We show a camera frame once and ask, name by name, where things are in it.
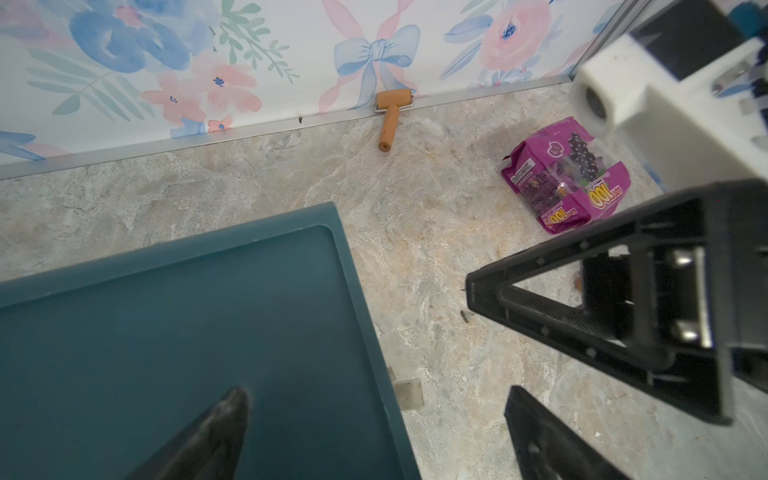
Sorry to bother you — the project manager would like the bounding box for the teal drawer cabinet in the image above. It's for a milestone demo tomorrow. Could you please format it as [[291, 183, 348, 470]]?
[[1, 203, 419, 479]]

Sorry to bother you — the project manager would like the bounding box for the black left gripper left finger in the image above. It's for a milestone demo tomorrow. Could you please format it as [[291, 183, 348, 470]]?
[[128, 386, 251, 479]]

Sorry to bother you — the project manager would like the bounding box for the cream lower drawer pull tab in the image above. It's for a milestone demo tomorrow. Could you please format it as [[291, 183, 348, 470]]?
[[392, 379, 425, 411]]

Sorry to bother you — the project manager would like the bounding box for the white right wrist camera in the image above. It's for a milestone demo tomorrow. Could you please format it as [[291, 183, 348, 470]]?
[[570, 1, 767, 190]]

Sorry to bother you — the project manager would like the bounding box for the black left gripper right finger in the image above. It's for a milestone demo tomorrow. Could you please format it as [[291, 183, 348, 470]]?
[[505, 385, 628, 480]]

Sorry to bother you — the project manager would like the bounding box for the wooden handle roller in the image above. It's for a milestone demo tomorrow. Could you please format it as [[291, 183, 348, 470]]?
[[375, 88, 414, 153]]

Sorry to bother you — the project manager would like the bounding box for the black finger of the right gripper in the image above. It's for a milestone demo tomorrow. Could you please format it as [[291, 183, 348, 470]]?
[[465, 182, 735, 425]]

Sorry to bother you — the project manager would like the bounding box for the purple snack bag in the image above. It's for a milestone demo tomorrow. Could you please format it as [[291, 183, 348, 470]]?
[[501, 117, 631, 235]]

